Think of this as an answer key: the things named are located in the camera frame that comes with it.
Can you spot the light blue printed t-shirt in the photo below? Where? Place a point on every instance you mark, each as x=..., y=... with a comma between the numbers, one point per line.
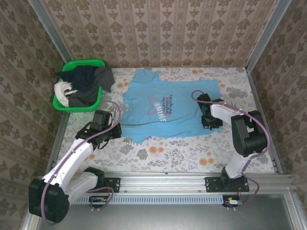
x=139, y=115

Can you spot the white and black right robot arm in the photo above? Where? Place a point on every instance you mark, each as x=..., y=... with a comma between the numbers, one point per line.
x=249, y=136

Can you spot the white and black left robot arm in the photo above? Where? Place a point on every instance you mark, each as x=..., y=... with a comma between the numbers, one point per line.
x=69, y=160

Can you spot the green plastic laundry basket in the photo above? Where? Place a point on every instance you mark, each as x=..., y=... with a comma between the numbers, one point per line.
x=79, y=109

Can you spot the floral tablecloth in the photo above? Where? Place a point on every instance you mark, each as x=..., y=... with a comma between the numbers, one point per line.
x=180, y=155

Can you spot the grey garment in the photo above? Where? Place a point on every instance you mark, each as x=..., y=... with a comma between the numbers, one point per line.
x=103, y=79

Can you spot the white garment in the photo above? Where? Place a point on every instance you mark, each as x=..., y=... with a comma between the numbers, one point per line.
x=60, y=92

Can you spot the dark navy garment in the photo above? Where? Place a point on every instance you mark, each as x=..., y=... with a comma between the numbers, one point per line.
x=82, y=79

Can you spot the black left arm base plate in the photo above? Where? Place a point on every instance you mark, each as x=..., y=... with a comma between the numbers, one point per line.
x=112, y=184

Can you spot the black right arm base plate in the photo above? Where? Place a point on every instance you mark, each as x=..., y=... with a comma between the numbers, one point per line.
x=212, y=184

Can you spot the aluminium mounting rail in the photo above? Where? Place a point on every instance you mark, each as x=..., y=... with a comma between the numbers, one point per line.
x=163, y=182

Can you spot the aluminium corner post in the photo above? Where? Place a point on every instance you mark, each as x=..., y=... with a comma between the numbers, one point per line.
x=266, y=36
x=50, y=28

